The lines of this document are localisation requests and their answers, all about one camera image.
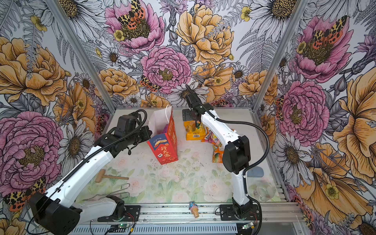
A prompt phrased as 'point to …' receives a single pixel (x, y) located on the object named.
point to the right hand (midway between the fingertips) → (192, 119)
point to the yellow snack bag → (193, 133)
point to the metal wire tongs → (97, 197)
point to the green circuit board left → (124, 225)
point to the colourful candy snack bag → (211, 138)
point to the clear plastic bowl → (262, 190)
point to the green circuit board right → (248, 225)
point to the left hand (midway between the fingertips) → (151, 137)
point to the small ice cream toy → (194, 208)
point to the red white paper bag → (164, 142)
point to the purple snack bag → (165, 129)
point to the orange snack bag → (217, 156)
